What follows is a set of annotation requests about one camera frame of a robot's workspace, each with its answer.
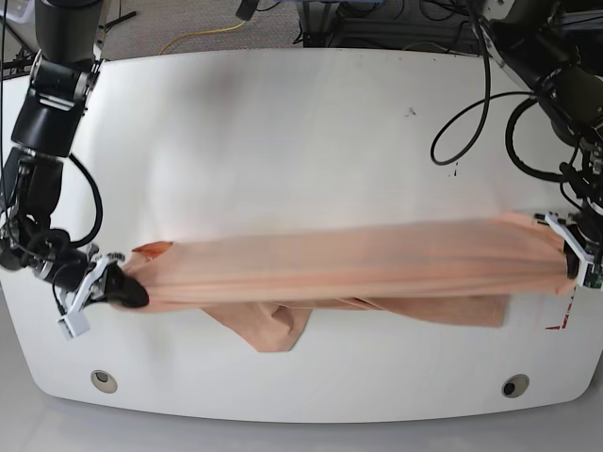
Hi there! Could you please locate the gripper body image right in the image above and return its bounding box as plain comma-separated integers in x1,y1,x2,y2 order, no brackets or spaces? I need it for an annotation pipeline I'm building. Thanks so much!
533,212,602,258

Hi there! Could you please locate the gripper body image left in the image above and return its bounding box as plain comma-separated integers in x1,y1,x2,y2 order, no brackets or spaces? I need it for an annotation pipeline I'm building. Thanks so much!
40,251,124,311

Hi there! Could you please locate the peach T-shirt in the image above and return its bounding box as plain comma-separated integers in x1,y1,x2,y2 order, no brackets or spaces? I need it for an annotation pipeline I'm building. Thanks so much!
124,214,574,352

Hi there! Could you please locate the black robot arm image left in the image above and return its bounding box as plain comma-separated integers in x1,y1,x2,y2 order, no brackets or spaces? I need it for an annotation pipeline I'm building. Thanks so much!
1,1,149,309

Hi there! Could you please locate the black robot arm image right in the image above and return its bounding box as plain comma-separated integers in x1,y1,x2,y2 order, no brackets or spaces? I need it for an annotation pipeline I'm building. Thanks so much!
481,1,602,289

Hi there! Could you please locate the red tape rectangle marking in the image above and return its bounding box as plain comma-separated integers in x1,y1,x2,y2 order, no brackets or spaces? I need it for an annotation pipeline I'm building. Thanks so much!
545,290,576,331

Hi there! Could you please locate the black equipment base on floor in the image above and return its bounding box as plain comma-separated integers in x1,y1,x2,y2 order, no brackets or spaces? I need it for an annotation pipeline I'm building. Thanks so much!
296,0,425,48

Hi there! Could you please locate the clear plastic storage box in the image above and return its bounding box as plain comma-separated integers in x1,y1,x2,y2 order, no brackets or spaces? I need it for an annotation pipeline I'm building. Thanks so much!
0,0,35,24

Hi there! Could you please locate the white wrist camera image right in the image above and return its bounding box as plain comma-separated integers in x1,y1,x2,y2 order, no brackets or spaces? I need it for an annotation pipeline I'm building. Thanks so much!
545,214,602,291

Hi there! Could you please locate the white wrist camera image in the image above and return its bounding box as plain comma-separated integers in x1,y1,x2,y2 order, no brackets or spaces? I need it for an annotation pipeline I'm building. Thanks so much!
57,255,111,339
545,214,602,291

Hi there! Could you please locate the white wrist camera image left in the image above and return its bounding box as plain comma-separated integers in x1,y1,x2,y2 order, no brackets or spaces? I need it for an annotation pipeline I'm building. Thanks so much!
57,255,111,339

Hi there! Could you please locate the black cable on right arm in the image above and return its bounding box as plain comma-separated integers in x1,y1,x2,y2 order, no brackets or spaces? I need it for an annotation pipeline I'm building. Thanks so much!
65,153,105,249

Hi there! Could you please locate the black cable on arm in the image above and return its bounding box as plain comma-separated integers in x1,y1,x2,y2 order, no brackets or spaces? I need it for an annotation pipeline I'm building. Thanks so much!
431,0,538,167
65,153,105,249

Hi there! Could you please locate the left table cable grommet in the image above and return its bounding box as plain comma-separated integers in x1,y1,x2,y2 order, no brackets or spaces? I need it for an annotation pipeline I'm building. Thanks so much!
90,370,118,394

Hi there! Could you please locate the table cable grommet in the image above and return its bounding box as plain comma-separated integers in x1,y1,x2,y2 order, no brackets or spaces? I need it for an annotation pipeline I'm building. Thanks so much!
90,370,118,394
501,374,530,398

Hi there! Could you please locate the right table cable grommet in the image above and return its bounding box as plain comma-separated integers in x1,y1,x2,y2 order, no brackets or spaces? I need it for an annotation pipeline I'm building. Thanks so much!
501,374,530,398

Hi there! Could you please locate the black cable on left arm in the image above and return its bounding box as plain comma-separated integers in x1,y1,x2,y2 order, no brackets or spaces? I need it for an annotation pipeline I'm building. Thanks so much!
431,0,538,167

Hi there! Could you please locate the yellow cable on floor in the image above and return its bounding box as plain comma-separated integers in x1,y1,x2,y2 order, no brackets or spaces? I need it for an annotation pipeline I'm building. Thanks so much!
159,18,246,56

